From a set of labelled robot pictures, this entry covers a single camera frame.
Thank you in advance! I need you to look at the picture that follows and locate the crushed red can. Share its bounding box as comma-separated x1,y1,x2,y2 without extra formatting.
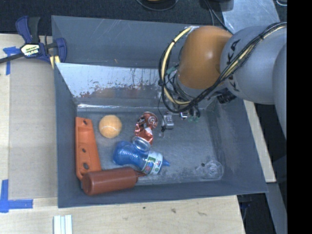
132,111,159,154

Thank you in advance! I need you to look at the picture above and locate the grey metal bin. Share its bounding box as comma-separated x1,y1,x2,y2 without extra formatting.
50,15,269,209

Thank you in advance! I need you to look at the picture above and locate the blue plastic bottle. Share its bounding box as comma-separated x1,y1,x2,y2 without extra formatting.
112,140,171,176

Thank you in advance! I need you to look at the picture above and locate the orange tennis ball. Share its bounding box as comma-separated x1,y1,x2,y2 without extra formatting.
98,115,123,139

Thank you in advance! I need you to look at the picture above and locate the clear glass cup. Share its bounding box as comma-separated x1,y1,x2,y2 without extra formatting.
195,160,224,180

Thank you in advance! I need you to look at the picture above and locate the red-brown squeeze bottle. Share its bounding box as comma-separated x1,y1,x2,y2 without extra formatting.
81,166,147,196

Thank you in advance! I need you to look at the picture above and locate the orange flat block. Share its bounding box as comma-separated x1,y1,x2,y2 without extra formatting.
75,117,102,180

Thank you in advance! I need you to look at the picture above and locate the pale wood board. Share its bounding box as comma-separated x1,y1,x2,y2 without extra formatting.
8,57,59,201

